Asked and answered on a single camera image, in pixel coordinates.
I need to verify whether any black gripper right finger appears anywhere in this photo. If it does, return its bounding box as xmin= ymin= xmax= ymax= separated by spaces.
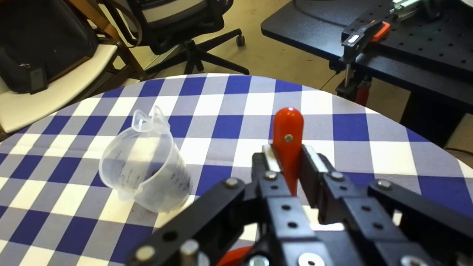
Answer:
xmin=301 ymin=147 xmax=473 ymax=266

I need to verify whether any clear plastic measuring jug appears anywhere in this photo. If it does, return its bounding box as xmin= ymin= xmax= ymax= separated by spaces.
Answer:
xmin=100 ymin=107 xmax=191 ymax=214

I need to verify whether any wooden chair with cushion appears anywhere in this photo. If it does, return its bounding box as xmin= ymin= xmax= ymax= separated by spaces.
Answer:
xmin=0 ymin=0 xmax=144 ymax=137

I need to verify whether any red handled spoon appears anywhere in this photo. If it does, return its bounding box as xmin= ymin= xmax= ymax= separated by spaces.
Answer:
xmin=218 ymin=107 xmax=305 ymax=266

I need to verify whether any black mesh office chair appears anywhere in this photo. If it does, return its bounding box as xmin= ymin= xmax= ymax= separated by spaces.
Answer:
xmin=101 ymin=0 xmax=249 ymax=75

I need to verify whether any orange handled clamp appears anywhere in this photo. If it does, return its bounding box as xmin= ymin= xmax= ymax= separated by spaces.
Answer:
xmin=342 ymin=21 xmax=391 ymax=64

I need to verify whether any blue white checkered tablecloth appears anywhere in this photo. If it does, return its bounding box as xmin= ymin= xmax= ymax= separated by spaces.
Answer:
xmin=0 ymin=75 xmax=473 ymax=266

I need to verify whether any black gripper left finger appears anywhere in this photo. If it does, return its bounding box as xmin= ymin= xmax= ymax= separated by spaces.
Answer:
xmin=129 ymin=153 xmax=317 ymax=266

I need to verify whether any black perforated workbench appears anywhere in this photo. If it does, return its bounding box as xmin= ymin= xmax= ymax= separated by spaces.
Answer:
xmin=262 ymin=0 xmax=473 ymax=147

